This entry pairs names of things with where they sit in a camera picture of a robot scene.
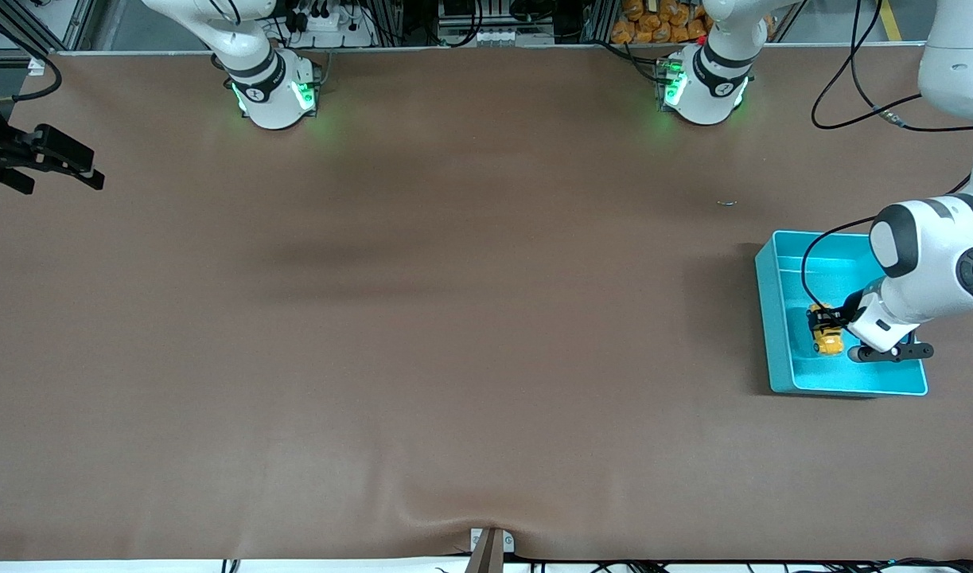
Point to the orange snack pile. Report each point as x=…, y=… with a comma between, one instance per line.
x=661, y=24

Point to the aluminium frame rail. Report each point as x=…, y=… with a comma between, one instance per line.
x=80, y=20

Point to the white power strip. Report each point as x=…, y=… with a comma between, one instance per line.
x=327, y=24

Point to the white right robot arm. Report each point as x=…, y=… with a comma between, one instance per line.
x=263, y=72

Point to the brown table mat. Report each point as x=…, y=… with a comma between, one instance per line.
x=454, y=318

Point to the metal table edge bracket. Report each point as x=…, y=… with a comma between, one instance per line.
x=490, y=549

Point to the white terminal block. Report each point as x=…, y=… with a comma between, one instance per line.
x=502, y=37

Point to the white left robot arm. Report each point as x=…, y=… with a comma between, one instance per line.
x=924, y=247

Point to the yellow beetle toy car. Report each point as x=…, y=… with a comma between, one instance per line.
x=830, y=344

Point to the small white corner block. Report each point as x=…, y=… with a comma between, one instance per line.
x=36, y=67

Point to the turquoise plastic bin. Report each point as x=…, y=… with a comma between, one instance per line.
x=788, y=366

